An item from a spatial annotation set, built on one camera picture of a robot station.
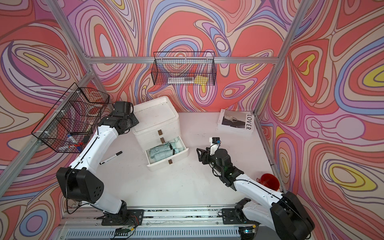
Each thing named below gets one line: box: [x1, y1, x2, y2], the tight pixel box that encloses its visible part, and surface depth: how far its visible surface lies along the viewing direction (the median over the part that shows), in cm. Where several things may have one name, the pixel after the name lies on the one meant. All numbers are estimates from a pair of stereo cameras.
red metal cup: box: [256, 173, 280, 191], surface depth 77 cm
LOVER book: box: [217, 108, 255, 134], surface depth 111 cm
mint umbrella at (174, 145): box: [149, 140, 184, 154], surface depth 95 cm
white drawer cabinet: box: [132, 96, 189, 167], surface depth 90 cm
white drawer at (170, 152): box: [145, 136, 189, 172], surface depth 92 cm
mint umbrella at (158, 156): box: [150, 148, 179, 162], surface depth 92 cm
